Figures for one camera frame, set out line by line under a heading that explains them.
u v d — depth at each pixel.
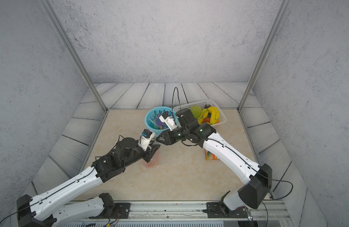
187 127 0.54
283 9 0.71
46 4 0.70
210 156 0.91
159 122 0.95
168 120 0.63
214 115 1.02
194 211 0.74
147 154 0.62
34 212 0.39
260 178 0.39
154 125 0.98
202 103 1.15
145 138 0.59
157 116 0.96
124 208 0.73
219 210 0.65
